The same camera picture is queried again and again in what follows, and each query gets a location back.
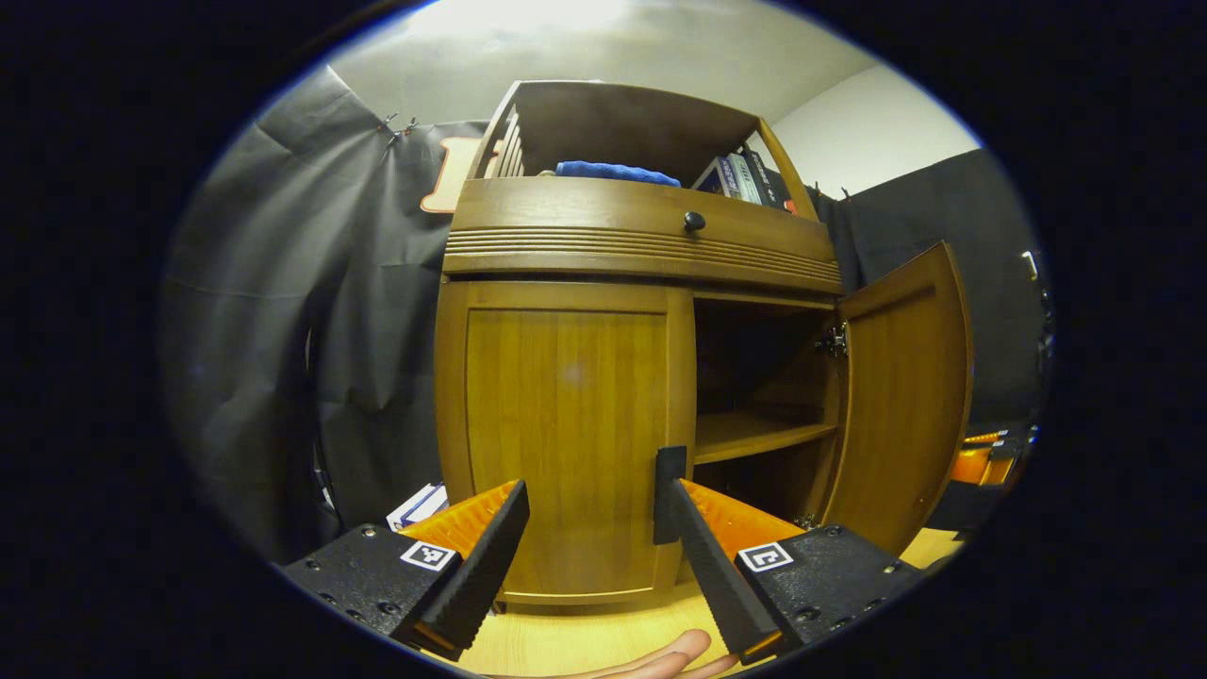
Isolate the blue folded towel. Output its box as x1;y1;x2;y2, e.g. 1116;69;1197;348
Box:
554;160;682;188

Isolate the wooden cabinet door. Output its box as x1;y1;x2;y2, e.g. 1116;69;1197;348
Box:
818;240;975;557
441;283;697;604

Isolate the white and blue book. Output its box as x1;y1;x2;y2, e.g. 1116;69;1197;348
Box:
693;156;741;199

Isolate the wooden double-door shoe cabinet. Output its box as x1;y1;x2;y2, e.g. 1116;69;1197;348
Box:
432;79;847;614

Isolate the wooden drawer with black knob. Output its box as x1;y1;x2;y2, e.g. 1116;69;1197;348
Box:
445;176;840;279

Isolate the grey book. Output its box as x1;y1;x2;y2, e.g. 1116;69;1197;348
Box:
724;153;763;205

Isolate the white and blue box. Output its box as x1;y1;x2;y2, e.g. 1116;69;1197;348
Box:
387;483;449;532

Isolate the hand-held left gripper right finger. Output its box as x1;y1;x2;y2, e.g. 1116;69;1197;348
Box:
668;477;930;667

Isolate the black backdrop cloth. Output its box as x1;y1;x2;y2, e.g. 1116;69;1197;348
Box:
160;64;1052;567

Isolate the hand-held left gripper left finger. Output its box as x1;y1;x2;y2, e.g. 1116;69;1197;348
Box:
281;479;531;663

